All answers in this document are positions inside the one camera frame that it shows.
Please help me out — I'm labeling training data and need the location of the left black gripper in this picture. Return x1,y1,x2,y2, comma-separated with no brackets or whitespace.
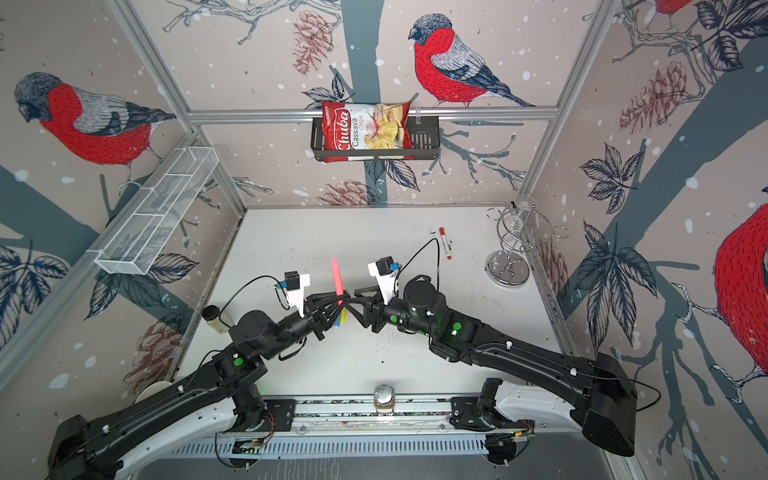
259,289,348,362

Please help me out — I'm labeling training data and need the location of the pink pen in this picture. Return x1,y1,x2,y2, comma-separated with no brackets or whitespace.
331,258,344,296

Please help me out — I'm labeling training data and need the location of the white marker pen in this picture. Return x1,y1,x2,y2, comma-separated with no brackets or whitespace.
440,233,453,260

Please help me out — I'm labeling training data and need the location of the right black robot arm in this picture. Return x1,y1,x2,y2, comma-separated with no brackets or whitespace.
341,275,638,457

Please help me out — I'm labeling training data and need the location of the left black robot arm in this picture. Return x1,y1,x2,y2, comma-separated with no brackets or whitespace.
47,293,349,479

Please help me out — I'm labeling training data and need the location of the small jar black lid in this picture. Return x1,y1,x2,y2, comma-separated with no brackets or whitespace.
201,304,229,334

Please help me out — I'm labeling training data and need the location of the chrome spiral glass holder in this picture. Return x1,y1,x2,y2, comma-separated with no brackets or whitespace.
485,193,569,289

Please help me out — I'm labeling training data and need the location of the red cassava chips bag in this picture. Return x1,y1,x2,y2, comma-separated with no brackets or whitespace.
316,102,412,163

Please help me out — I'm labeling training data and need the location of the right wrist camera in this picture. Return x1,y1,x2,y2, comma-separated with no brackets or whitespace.
368,256,400,305

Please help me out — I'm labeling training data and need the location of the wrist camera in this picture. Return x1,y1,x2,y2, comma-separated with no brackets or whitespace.
277,271,311,317
368,256,400,305

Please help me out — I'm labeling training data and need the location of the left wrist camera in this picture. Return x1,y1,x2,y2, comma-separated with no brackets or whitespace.
277,271,311,317

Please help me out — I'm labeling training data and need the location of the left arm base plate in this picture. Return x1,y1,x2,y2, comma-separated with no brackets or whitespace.
227,398,297,433

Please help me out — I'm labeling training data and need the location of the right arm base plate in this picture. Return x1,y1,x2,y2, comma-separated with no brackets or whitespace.
449,396,535,432

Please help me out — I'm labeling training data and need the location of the white mesh wall shelf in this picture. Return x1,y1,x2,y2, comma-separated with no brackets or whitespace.
95,146,219,275

